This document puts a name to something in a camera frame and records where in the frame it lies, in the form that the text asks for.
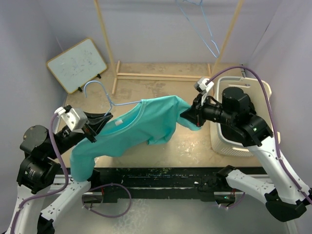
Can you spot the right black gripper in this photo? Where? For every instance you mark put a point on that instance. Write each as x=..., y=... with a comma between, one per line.
x=196, y=113

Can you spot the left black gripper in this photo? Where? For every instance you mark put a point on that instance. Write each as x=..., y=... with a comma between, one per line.
x=95, y=122

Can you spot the blue hanger of teal shirt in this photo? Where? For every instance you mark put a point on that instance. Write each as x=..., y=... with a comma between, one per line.
x=107, y=99

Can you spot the teal t shirt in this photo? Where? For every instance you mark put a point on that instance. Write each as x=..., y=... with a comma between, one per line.
x=152, y=121

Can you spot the blue hanger of black shirt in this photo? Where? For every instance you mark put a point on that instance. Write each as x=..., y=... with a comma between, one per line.
x=195, y=14

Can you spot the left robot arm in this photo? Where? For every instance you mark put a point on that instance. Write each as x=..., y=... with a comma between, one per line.
x=45, y=191

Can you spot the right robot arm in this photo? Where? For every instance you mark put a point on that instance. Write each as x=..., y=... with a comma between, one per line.
x=287, y=196

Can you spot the white laundry basket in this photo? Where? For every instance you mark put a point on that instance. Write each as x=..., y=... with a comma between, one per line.
x=251, y=87

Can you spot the wooden clothes rack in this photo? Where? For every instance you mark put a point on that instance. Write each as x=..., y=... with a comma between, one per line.
x=166, y=77

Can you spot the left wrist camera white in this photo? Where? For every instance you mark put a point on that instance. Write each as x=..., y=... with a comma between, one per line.
x=74, y=118

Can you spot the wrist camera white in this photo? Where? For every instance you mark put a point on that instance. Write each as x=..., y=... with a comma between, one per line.
x=74, y=118
x=204, y=86

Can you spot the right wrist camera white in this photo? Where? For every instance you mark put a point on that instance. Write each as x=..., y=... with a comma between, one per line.
x=204, y=86

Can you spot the small whiteboard wooden frame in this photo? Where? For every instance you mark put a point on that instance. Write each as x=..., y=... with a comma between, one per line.
x=77, y=65

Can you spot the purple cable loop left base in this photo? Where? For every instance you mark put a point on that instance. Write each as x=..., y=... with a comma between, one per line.
x=117, y=202

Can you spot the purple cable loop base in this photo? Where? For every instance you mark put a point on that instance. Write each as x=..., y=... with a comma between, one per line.
x=234, y=202
x=117, y=202

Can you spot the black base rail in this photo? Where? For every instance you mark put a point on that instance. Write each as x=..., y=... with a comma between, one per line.
x=204, y=183

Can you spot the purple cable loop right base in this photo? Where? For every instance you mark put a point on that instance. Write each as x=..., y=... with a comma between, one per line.
x=234, y=202

